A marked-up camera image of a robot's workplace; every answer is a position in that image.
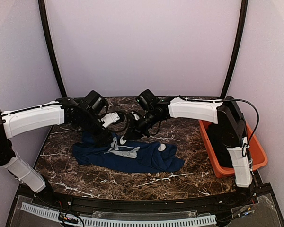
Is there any blue printed t-shirt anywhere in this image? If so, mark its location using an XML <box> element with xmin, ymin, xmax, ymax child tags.
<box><xmin>72</xmin><ymin>132</ymin><xmax>185</xmax><ymax>174</ymax></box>

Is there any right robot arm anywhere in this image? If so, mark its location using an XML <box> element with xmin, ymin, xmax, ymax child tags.
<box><xmin>120</xmin><ymin>89</ymin><xmax>253</xmax><ymax>205</ymax></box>

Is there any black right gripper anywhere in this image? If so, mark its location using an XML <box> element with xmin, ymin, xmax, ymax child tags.
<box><xmin>123</xmin><ymin>108</ymin><xmax>162</xmax><ymax>140</ymax></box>

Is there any orange plastic basket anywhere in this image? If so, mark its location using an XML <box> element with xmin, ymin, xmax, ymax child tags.
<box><xmin>199</xmin><ymin>120</ymin><xmax>268</xmax><ymax>178</ymax></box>

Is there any black front rail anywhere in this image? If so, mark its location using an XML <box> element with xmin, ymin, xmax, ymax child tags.
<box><xmin>18</xmin><ymin>184</ymin><xmax>261</xmax><ymax>216</ymax></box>

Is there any black frame post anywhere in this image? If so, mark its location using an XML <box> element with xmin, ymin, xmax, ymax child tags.
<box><xmin>38</xmin><ymin>0</ymin><xmax>67</xmax><ymax>97</ymax></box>
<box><xmin>220</xmin><ymin>0</ymin><xmax>249</xmax><ymax>99</ymax></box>

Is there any left black frame post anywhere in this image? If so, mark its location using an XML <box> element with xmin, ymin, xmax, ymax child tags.
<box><xmin>38</xmin><ymin>0</ymin><xmax>67</xmax><ymax>97</ymax></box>

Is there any right black frame post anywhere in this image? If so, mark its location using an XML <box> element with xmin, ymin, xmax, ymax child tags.
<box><xmin>220</xmin><ymin>0</ymin><xmax>249</xmax><ymax>99</ymax></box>

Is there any black garment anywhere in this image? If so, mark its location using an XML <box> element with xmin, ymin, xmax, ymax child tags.
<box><xmin>206</xmin><ymin>124</ymin><xmax>233</xmax><ymax>168</ymax></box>

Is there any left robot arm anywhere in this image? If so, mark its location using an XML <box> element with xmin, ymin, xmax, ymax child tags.
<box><xmin>0</xmin><ymin>90</ymin><xmax>120</xmax><ymax>206</ymax></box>

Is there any round gold white brooch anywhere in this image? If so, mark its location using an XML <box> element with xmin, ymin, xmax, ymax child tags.
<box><xmin>158</xmin><ymin>143</ymin><xmax>166</xmax><ymax>152</ymax></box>

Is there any white slotted cable duct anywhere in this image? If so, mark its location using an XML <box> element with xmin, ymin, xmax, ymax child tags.
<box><xmin>20</xmin><ymin>202</ymin><xmax>217</xmax><ymax>227</ymax></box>

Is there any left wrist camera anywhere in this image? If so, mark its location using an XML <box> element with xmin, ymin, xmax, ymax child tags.
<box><xmin>100</xmin><ymin>111</ymin><xmax>130</xmax><ymax>133</ymax></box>

